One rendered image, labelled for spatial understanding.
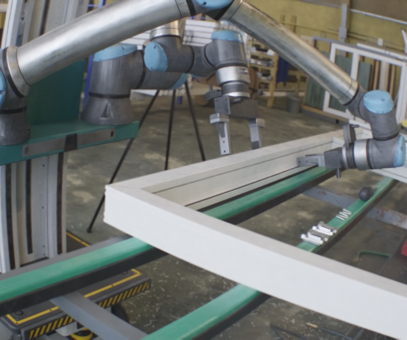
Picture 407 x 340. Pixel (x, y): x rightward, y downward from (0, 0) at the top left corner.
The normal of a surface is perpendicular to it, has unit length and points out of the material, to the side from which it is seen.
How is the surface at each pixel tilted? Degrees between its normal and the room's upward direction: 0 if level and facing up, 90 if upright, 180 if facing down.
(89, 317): 90
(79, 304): 0
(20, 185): 90
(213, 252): 90
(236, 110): 66
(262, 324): 0
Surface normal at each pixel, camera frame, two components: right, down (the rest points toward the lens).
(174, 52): 0.52, -0.06
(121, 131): 0.81, 0.26
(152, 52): -0.84, 0.12
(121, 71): 0.51, 0.31
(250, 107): 0.72, -0.12
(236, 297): 0.13, -0.95
